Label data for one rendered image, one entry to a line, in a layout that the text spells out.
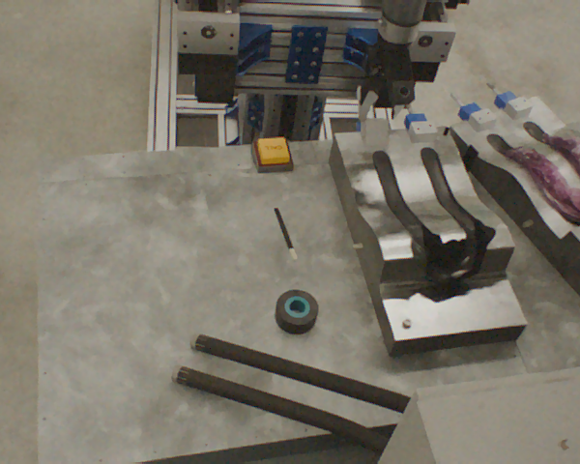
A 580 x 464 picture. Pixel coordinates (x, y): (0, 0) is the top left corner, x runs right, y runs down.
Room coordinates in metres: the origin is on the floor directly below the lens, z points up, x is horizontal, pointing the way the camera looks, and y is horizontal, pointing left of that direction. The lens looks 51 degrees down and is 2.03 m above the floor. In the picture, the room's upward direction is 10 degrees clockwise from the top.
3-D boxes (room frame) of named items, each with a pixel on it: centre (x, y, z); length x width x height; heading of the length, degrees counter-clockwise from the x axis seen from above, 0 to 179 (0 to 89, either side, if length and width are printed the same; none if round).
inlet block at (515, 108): (1.47, -0.44, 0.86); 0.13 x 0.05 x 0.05; 37
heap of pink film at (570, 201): (1.22, -0.56, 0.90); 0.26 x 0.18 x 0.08; 37
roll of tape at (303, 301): (0.79, -0.03, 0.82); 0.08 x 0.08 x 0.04
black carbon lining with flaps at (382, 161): (1.04, -0.26, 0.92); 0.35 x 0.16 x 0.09; 19
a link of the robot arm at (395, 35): (1.24, -0.13, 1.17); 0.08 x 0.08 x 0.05
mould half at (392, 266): (1.02, -0.26, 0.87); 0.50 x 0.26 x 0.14; 19
